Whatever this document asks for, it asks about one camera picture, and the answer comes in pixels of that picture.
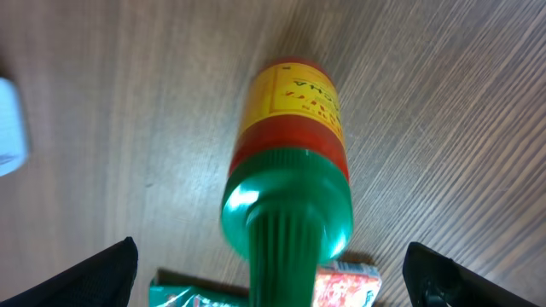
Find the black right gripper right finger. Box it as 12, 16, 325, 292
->
403, 242, 537, 307

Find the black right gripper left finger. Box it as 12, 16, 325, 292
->
1, 236, 138, 307

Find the green 3M gloves packet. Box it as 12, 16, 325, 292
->
148, 268, 249, 307

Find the small red tissue box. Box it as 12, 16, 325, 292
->
312, 261, 382, 307

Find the yellow red sauce bottle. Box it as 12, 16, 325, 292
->
220, 56, 353, 306

